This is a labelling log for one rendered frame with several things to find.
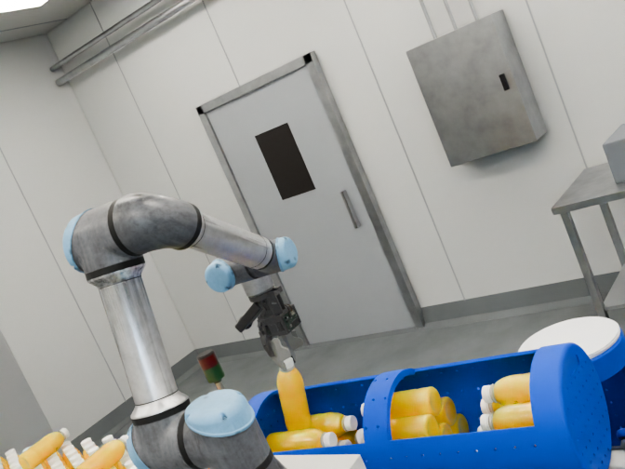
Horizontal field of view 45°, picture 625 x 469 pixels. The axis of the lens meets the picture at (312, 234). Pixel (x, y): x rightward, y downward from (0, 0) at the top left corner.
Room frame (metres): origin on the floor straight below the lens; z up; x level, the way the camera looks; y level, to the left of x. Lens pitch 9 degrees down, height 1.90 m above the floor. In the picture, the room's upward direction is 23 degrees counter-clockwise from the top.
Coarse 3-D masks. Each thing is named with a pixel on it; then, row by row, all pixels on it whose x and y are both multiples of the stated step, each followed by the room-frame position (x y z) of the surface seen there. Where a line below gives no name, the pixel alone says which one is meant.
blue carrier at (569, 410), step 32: (544, 352) 1.48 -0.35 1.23; (576, 352) 1.50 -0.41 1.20; (320, 384) 1.92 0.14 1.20; (352, 384) 1.88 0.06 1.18; (384, 384) 1.67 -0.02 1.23; (416, 384) 1.81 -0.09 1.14; (448, 384) 1.76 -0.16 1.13; (480, 384) 1.72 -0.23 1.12; (544, 384) 1.40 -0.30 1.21; (576, 384) 1.44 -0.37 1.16; (256, 416) 1.86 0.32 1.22; (384, 416) 1.60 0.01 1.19; (480, 416) 1.73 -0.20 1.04; (544, 416) 1.37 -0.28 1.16; (576, 416) 1.39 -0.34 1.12; (608, 416) 1.54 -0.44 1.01; (320, 448) 1.69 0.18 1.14; (352, 448) 1.63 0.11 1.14; (384, 448) 1.58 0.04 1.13; (416, 448) 1.53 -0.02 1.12; (448, 448) 1.49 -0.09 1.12; (480, 448) 1.45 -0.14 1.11; (512, 448) 1.41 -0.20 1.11; (544, 448) 1.37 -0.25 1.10; (576, 448) 1.34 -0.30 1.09; (608, 448) 1.48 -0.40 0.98
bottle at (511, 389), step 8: (512, 376) 1.54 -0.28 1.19; (520, 376) 1.52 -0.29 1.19; (528, 376) 1.51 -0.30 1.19; (496, 384) 1.55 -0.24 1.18; (504, 384) 1.53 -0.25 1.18; (512, 384) 1.52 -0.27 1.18; (520, 384) 1.51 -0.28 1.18; (528, 384) 1.49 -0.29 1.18; (496, 392) 1.54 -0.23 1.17; (504, 392) 1.52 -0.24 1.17; (512, 392) 1.51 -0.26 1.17; (520, 392) 1.50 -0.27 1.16; (528, 392) 1.49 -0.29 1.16; (496, 400) 1.56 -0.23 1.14; (504, 400) 1.52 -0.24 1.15; (512, 400) 1.51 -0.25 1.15; (520, 400) 1.50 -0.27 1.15; (528, 400) 1.49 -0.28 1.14
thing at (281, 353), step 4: (272, 340) 1.84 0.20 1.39; (276, 340) 1.83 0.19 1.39; (272, 344) 1.83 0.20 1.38; (276, 344) 1.83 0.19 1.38; (280, 344) 1.83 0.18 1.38; (276, 348) 1.83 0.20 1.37; (280, 348) 1.83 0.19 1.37; (284, 348) 1.82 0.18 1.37; (276, 352) 1.83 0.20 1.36; (280, 352) 1.83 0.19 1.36; (284, 352) 1.82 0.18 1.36; (288, 352) 1.81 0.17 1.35; (276, 356) 1.83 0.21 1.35; (280, 356) 1.83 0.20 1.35; (284, 356) 1.82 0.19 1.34; (288, 356) 1.81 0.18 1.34; (276, 360) 1.83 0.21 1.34; (280, 360) 1.83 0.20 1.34; (284, 360) 1.83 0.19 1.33; (276, 364) 1.84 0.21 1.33; (280, 364) 1.83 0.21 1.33; (284, 364) 1.84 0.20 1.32; (284, 368) 1.84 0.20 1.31
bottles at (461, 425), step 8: (464, 416) 1.73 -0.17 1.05; (440, 424) 1.65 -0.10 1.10; (456, 424) 1.69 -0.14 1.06; (464, 424) 1.73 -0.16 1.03; (352, 432) 1.89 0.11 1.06; (440, 432) 1.63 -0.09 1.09; (448, 432) 1.66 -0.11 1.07; (456, 432) 1.69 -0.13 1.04; (464, 432) 1.72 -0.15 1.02; (344, 440) 1.81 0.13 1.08; (352, 440) 1.88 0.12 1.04
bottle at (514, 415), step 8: (504, 408) 1.49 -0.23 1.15; (512, 408) 1.48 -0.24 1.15; (520, 408) 1.47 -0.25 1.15; (528, 408) 1.45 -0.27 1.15; (488, 416) 1.52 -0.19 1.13; (496, 416) 1.49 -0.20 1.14; (504, 416) 1.48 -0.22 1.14; (512, 416) 1.46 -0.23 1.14; (520, 416) 1.45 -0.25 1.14; (528, 416) 1.44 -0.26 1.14; (488, 424) 1.51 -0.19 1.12; (496, 424) 1.49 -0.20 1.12; (504, 424) 1.47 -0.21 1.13; (512, 424) 1.46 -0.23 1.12; (520, 424) 1.45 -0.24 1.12; (528, 424) 1.44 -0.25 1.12
